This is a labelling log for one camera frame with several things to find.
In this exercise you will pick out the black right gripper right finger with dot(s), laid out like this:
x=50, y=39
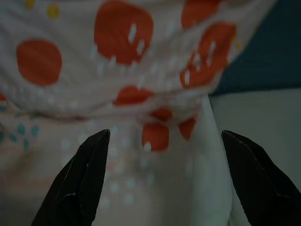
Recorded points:
x=263, y=188

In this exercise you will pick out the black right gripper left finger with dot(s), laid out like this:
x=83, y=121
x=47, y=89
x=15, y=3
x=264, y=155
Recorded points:
x=77, y=183

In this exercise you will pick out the pink pillow with red dots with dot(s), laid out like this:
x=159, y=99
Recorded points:
x=94, y=70

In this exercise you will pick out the mattress with beige sheet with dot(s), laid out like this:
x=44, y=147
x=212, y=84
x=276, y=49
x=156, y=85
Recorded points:
x=263, y=113

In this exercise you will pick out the blue-grey upholstered headboard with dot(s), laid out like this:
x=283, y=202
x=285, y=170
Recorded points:
x=270, y=54

